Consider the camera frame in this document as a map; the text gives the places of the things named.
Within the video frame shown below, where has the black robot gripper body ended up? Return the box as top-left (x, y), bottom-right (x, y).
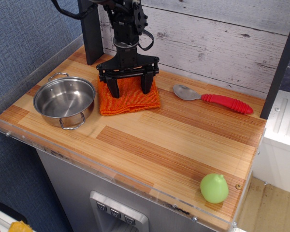
top-left (97, 47), bottom-right (159, 82)

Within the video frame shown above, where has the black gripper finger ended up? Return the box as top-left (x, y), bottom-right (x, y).
top-left (106, 76), bottom-right (120, 98)
top-left (141, 74), bottom-right (154, 94)

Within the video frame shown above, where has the orange knitted cloth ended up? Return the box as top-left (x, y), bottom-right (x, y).
top-left (98, 77), bottom-right (160, 116)

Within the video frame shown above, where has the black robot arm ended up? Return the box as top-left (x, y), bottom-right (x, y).
top-left (95, 0), bottom-right (159, 98)

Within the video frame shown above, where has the silver steel pot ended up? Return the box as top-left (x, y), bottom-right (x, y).
top-left (33, 72), bottom-right (96, 130)

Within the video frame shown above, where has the grey toy fridge cabinet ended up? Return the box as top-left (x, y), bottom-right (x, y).
top-left (37, 150), bottom-right (212, 232)

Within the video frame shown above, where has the green plastic pear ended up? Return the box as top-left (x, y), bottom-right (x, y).
top-left (200, 174), bottom-right (229, 203)

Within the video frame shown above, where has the silver dispenser panel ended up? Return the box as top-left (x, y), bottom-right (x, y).
top-left (89, 191), bottom-right (149, 232)

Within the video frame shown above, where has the white plastic appliance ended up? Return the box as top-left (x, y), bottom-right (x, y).
top-left (252, 90), bottom-right (290, 192)

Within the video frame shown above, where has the clear acrylic table guard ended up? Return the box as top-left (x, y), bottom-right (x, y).
top-left (0, 33), bottom-right (267, 232)

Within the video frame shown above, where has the black and yellow object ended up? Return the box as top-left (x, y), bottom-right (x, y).
top-left (0, 203), bottom-right (28, 232)

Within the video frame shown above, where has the red handled metal spoon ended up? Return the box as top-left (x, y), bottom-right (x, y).
top-left (173, 84), bottom-right (254, 114)

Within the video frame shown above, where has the left black frame post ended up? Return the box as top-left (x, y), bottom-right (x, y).
top-left (81, 5), bottom-right (104, 65)

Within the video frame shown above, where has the black frame post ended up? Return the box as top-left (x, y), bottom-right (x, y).
top-left (81, 5), bottom-right (104, 65)
top-left (260, 32), bottom-right (290, 119)

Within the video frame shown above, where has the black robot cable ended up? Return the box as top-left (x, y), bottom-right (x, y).
top-left (50, 0), bottom-right (155, 52)

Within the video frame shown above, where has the right black frame post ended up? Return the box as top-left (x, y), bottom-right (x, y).
top-left (260, 32), bottom-right (290, 119)

